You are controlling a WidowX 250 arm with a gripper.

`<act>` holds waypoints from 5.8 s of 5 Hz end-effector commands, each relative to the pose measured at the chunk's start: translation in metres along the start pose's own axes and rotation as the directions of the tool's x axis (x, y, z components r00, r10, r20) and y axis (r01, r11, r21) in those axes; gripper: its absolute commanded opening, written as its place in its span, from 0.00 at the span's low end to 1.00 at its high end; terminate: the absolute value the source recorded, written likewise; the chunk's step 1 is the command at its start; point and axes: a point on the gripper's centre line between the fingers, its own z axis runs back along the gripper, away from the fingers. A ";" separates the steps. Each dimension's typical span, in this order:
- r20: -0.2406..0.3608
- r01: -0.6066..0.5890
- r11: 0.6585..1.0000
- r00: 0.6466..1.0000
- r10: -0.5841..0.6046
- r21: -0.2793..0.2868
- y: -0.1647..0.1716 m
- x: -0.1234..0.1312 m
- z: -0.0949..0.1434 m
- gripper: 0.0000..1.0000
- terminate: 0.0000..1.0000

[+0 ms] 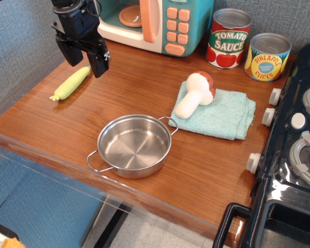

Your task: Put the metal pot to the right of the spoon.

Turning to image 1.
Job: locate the pineapple slices can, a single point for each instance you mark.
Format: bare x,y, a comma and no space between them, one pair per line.
267,57

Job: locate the teal and pink toy microwave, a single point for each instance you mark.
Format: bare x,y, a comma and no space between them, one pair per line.
173,28

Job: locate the orange object at corner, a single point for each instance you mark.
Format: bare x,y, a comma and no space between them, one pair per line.
12,243

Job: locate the black toy stove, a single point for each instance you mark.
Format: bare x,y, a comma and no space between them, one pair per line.
279,214

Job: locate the spoon with green handle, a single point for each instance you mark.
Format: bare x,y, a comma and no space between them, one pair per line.
71,84

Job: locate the plush white brown mushroom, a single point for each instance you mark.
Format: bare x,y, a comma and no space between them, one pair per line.
201,90

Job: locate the tomato sauce can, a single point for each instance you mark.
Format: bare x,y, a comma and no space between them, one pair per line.
229,32

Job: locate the folded light teal cloth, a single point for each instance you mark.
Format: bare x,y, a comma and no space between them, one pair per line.
228,116

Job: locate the stainless steel two-handled pot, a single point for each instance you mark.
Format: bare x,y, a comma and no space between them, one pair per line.
133,146

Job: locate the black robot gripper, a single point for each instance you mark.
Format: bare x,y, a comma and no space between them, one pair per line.
76,30

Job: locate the clear acrylic table guard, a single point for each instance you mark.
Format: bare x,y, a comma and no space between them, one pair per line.
45,208

